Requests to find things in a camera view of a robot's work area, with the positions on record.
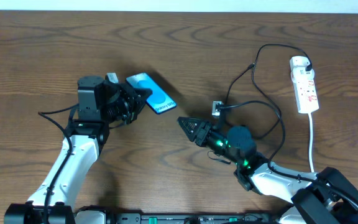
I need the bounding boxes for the blue screen smartphone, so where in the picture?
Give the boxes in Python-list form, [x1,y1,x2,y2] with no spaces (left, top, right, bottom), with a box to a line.
[126,73,177,114]

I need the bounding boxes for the white charger plug adapter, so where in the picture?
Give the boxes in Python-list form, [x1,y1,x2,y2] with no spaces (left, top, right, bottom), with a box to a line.
[290,55,311,70]

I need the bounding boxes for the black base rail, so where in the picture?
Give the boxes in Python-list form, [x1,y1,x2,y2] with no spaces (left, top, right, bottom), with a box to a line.
[114,213,277,224]

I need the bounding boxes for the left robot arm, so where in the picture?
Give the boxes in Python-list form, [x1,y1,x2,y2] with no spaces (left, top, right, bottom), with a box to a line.
[4,73,152,224]

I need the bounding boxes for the black charging cable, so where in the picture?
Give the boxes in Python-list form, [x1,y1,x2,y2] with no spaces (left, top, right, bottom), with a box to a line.
[222,43,313,140]

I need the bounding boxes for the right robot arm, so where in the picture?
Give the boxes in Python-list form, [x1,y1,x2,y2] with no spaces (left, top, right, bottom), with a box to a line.
[177,117,358,223]

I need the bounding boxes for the white power strip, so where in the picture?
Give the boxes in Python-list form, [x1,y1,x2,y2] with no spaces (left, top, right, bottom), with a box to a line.
[291,67,319,114]

